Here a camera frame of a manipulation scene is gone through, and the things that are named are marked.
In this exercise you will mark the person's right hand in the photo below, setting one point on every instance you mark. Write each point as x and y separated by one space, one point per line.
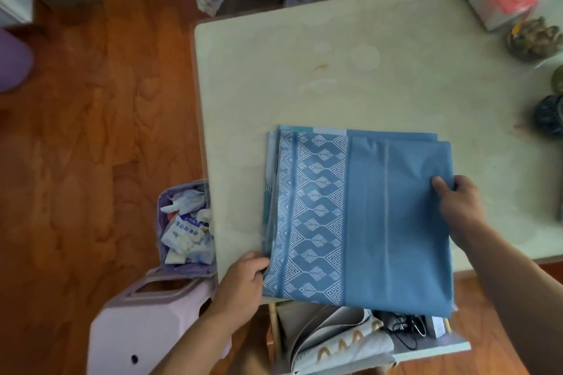
462 207

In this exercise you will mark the person's left hand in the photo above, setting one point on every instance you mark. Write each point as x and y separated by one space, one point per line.
239 291

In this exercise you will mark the blue patterned cloth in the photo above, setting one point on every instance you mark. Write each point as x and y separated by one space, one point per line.
396 229

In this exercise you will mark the wooden drawer white front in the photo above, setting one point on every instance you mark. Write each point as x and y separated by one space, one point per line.
431 346

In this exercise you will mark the red lid glass jar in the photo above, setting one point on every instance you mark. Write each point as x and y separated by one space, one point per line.
534 38

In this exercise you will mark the person's right forearm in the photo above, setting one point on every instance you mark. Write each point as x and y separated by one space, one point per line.
514 300

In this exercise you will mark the small bin with lavender bag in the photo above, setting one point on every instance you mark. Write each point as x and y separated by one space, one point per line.
187 229

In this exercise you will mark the pink plastic stool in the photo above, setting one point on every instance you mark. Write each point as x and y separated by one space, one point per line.
145 330

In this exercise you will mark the small white box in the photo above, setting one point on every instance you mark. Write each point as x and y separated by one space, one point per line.
437 327

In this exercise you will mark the dark patterned canister lid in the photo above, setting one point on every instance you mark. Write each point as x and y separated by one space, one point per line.
550 115

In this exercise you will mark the grey open canister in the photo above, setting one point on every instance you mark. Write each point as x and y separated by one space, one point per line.
558 79

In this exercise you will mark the cream marble table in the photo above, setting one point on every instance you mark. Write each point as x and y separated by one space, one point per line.
374 58

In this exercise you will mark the purple cylindrical stool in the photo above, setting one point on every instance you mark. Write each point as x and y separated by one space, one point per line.
13 60

